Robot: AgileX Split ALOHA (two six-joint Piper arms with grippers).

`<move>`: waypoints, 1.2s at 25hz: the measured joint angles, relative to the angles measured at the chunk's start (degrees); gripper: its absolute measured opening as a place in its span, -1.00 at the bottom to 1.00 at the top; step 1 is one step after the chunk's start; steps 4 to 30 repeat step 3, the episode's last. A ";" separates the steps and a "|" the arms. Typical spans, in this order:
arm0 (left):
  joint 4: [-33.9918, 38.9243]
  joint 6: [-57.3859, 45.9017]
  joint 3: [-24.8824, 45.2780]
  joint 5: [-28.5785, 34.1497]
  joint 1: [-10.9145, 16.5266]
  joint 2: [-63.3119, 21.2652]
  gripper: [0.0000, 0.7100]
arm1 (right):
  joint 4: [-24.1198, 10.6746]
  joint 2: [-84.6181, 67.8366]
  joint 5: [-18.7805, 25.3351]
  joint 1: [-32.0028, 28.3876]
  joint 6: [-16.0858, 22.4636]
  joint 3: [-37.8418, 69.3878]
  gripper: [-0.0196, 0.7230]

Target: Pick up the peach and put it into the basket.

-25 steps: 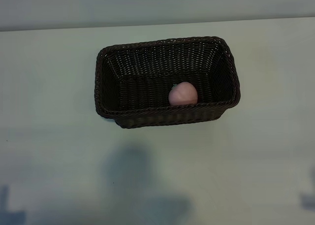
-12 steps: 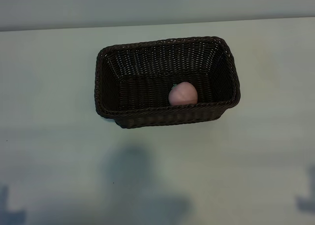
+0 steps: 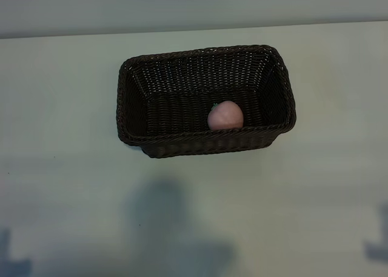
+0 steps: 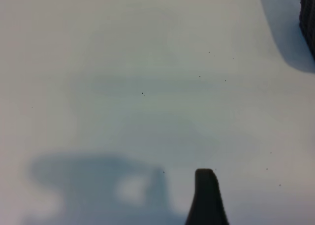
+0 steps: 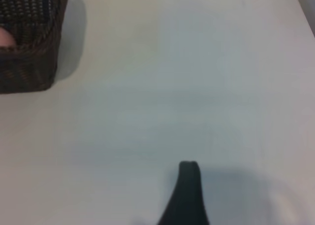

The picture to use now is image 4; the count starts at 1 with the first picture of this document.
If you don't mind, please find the dark brown wicker basket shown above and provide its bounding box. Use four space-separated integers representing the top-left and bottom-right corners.
298 0 315 60

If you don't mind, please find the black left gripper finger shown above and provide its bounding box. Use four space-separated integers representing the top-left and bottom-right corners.
184 168 230 225

